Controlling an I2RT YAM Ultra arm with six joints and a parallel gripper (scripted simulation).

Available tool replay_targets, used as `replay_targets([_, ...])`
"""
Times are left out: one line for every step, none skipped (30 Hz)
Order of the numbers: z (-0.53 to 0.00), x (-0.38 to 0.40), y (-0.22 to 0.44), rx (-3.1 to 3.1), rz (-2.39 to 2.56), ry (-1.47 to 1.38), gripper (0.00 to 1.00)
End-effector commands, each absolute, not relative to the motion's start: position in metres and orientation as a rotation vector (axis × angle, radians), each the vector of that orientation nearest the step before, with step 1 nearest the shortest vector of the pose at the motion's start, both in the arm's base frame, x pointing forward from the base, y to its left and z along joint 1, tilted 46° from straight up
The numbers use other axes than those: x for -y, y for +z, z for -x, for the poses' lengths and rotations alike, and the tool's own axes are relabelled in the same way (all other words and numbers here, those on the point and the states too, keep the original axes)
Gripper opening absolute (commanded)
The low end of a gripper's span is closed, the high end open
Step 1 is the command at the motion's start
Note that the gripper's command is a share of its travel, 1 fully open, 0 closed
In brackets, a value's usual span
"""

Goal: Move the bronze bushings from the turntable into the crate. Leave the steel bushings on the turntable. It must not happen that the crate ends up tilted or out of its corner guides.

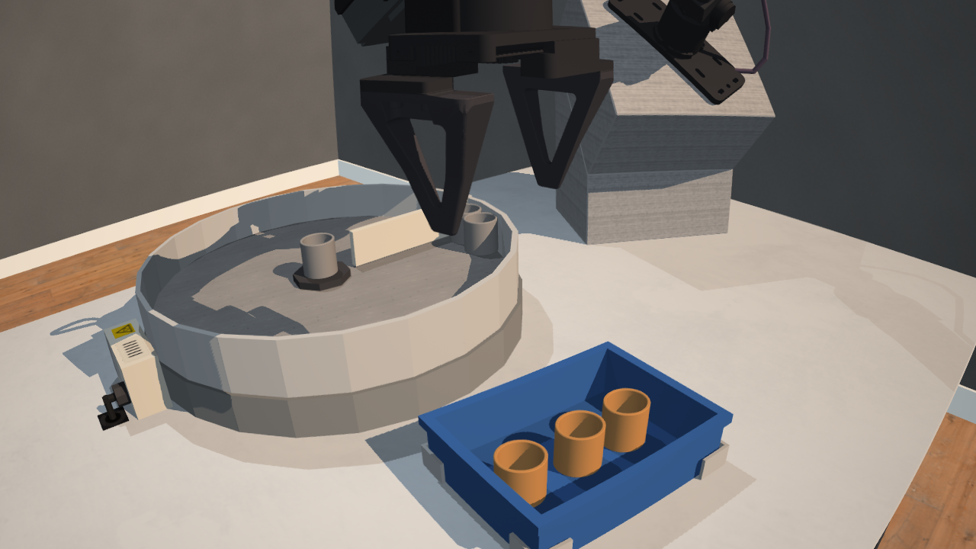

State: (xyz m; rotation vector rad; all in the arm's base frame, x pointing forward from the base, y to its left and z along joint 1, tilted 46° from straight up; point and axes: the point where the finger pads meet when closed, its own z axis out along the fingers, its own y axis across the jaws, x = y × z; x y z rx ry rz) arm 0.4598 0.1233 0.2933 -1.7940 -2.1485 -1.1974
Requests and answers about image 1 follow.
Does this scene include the blue open crate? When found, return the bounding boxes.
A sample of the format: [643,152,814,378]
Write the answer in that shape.
[418,341,734,549]

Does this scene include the beige round turntable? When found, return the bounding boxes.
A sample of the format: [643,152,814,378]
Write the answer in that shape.
[98,184,522,438]

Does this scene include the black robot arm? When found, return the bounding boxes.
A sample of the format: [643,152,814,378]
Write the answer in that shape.
[335,0,745,104]

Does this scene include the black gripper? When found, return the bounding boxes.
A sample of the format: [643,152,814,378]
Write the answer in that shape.
[360,0,614,236]

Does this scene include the bronze bushing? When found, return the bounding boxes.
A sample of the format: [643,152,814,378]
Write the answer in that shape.
[602,388,650,452]
[554,410,605,477]
[493,440,548,507]

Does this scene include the grey hollow cylinder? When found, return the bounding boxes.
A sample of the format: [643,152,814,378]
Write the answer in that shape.
[464,212,498,255]
[450,204,482,245]
[300,233,338,279]

